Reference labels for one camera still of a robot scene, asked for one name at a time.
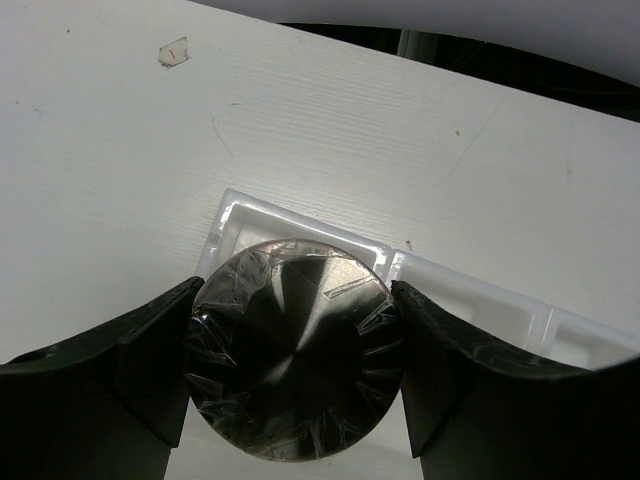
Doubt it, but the white three-compartment plastic tray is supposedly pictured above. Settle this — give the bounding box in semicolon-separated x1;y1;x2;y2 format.
197;187;640;372

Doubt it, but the small tape scrap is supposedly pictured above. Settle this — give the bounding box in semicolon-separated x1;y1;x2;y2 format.
158;36;190;69

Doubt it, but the beige powder silver-lid jar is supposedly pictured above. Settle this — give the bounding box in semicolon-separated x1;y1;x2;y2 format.
185;239;406;462

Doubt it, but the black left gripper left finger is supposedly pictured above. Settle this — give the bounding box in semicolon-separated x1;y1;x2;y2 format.
1;277;204;479

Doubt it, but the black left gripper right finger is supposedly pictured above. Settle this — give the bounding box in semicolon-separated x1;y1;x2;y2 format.
392;281;639;479

